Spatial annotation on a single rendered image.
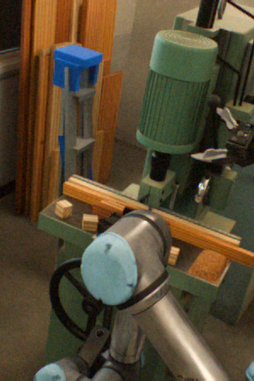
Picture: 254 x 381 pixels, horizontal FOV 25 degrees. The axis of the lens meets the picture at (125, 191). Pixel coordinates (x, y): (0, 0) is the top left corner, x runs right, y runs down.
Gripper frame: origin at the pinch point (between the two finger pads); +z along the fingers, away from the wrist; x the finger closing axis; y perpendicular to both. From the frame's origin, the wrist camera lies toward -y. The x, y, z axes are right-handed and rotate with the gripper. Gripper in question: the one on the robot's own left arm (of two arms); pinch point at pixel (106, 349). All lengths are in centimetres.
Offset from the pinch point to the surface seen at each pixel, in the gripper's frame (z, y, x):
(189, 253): 21.9, -31.4, 5.8
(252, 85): 29, -87, 2
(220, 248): 25.9, -36.5, 13.3
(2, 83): 117, -63, -144
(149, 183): 15, -46, -13
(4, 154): 144, -27, -143
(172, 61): -8, -78, -13
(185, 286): 15.3, -23.0, 10.0
